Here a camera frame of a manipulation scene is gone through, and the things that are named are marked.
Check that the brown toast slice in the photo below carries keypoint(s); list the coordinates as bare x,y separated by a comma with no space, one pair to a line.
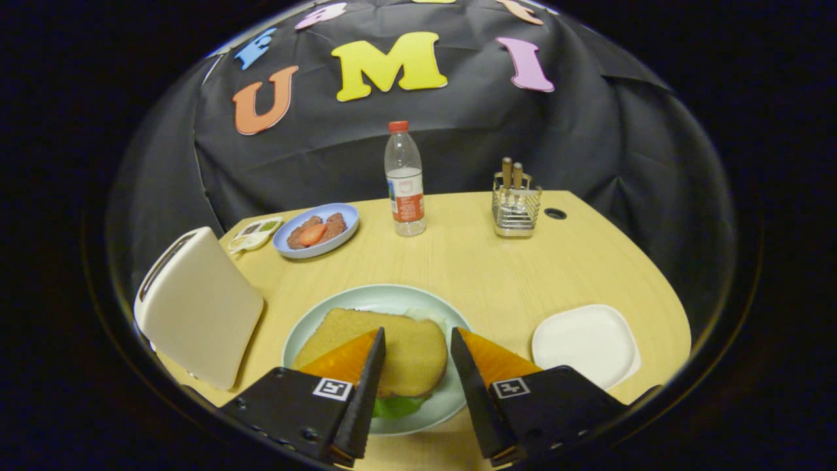
412,353

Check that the green lettuce leaf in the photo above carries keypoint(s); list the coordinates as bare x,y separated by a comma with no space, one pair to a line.
395,407

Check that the clear plastic water bottle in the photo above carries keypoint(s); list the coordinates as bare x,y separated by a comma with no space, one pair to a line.
405,196

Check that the small white square plate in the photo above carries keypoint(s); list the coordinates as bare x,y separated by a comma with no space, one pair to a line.
582,343

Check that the blue plate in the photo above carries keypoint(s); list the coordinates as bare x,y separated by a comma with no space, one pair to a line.
343,216

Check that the white divided seasoning tray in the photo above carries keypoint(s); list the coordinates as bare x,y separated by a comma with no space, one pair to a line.
258,232

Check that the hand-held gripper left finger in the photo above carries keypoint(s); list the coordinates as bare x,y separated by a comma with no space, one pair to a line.
366,399

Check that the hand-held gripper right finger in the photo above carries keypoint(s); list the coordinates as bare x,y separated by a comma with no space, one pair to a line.
474,399

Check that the red tomato slice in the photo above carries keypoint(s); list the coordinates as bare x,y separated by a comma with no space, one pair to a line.
312,234

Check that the white toaster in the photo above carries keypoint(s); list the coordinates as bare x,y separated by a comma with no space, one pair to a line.
203,307

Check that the brown meat patty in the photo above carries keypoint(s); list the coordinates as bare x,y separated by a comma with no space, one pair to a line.
294,239
335,226

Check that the black table grommet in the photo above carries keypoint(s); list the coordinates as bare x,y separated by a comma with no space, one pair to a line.
555,214

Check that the pale green plate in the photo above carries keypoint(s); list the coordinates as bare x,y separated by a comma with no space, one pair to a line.
366,297

